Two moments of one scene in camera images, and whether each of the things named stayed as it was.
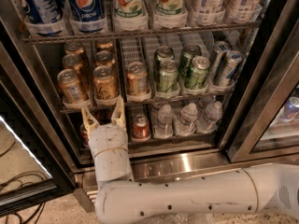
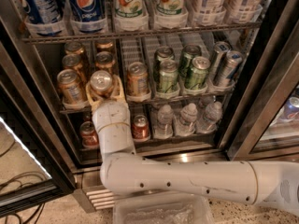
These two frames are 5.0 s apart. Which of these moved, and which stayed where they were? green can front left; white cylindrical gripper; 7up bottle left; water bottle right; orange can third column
Moved: white cylindrical gripper
Stayed: 7up bottle left; green can front left; water bottle right; orange can third column
